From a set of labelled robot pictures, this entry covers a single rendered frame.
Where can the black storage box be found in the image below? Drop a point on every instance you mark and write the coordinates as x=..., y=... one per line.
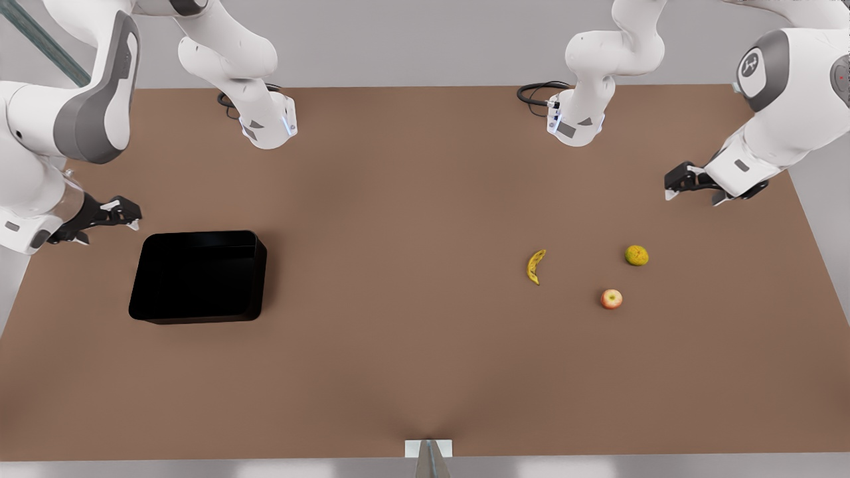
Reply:
x=199, y=277

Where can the red yellow apple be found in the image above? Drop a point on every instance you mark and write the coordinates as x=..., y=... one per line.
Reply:
x=611, y=299

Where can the yellow spotted banana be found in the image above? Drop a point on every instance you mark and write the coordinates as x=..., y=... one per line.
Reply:
x=535, y=266

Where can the yellow green orange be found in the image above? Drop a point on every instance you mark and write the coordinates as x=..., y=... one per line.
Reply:
x=637, y=255

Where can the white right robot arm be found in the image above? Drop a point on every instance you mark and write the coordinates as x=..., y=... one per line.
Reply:
x=80, y=119

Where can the silver frame post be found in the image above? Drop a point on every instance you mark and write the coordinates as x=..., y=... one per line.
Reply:
x=46, y=43
x=430, y=458

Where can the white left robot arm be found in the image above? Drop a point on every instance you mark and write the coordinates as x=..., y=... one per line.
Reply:
x=790, y=79

